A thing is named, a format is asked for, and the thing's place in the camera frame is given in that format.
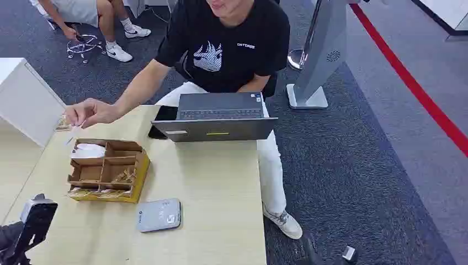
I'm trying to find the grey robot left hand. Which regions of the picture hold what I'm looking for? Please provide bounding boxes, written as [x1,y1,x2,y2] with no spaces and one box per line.
[14,193,59,257]

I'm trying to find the chrome round stand base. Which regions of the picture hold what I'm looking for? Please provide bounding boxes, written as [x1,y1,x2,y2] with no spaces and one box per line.
[287,48,309,71]

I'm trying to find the white card stack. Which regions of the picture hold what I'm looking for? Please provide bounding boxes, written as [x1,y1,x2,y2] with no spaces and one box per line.
[70,142,107,160]

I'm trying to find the white cabinet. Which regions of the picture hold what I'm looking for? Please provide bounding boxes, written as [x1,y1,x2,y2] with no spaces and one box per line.
[0,57,67,148]

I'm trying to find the grey flat card case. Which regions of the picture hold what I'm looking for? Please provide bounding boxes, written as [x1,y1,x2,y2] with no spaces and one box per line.
[136,198,183,234]

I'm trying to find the person in grey shorts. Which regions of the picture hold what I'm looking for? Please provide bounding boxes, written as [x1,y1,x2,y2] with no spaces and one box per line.
[35,0,152,63]

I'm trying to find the person's right hand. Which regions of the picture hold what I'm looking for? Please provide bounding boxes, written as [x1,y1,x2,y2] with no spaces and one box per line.
[65,98,122,129]

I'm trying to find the wooden card box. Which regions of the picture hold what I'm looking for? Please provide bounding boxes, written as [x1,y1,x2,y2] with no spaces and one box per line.
[66,137,151,204]

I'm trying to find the seated person in black shirt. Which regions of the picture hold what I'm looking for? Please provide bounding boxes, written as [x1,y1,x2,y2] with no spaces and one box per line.
[66,0,304,241]

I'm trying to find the white counter with dark base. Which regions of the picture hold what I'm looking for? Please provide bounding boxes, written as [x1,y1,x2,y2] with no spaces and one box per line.
[411,0,468,41]

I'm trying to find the black phone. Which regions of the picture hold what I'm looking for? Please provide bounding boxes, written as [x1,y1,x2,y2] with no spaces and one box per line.
[147,105,179,140]

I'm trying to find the chrome stool base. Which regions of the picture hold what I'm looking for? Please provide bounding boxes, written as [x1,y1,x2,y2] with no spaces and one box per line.
[66,33,107,65]

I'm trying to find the thin clear card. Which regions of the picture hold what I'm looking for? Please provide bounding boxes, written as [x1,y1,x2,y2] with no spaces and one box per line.
[65,122,87,146]

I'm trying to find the dark grey laptop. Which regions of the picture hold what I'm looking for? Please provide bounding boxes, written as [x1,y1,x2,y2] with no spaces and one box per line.
[151,92,279,143]

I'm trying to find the small patterned card pile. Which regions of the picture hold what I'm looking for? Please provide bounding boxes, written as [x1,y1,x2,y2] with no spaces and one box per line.
[54,114,73,133]

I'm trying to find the patterned cards in box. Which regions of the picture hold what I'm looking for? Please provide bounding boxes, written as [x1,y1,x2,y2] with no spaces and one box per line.
[110,166,137,185]

